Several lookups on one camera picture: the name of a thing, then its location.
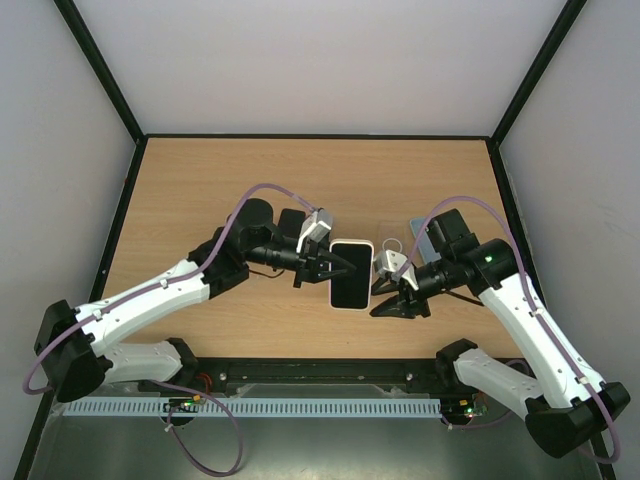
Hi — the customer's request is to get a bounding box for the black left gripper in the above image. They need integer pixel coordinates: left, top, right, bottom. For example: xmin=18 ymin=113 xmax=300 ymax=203
xmin=245 ymin=236 xmax=356 ymax=290

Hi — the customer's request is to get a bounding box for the phone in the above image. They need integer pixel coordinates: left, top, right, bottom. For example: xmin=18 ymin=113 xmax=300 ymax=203
xmin=329 ymin=239 xmax=374 ymax=311

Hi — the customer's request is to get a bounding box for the light blue phone case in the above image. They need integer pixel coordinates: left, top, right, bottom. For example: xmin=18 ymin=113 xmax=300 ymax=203
xmin=409 ymin=217 xmax=441 ymax=264

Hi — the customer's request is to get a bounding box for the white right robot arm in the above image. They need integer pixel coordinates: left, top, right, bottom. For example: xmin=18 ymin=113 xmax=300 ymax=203
xmin=370 ymin=209 xmax=630 ymax=458

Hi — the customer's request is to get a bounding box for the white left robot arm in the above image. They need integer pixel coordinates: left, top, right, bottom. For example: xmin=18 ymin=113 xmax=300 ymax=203
xmin=34 ymin=198 xmax=356 ymax=403

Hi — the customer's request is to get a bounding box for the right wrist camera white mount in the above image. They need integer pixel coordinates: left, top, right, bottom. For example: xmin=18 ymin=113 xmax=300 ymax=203
xmin=373 ymin=250 xmax=416 ymax=290

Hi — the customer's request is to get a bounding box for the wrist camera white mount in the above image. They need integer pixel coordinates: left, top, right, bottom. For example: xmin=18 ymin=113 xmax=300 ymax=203
xmin=296 ymin=208 xmax=333 ymax=254
xmin=373 ymin=250 xmax=416 ymax=290

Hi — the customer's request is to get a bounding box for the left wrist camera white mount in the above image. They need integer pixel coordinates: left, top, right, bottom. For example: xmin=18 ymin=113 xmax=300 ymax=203
xmin=296 ymin=208 xmax=333 ymax=254

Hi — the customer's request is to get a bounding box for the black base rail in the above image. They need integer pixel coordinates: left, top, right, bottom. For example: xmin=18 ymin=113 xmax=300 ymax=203
xmin=169 ymin=357 xmax=477 ymax=398

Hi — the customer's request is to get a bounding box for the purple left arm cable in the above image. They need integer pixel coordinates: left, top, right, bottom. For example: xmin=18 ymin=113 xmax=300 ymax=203
xmin=23 ymin=183 xmax=321 ymax=396

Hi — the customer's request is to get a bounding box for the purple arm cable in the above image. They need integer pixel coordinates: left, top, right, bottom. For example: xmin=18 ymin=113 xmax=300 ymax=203
xmin=394 ymin=195 xmax=624 ymax=464
xmin=23 ymin=183 xmax=321 ymax=396

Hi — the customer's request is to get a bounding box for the white slotted cable duct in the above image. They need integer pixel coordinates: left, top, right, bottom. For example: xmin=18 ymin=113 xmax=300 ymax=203
xmin=62 ymin=397 xmax=441 ymax=419

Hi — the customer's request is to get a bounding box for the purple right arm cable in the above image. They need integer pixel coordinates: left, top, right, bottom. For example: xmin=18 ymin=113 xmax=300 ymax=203
xmin=394 ymin=195 xmax=624 ymax=464

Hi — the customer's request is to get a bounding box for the black enclosure frame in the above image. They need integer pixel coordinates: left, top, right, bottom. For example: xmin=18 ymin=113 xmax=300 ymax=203
xmin=14 ymin=1 xmax=586 ymax=479

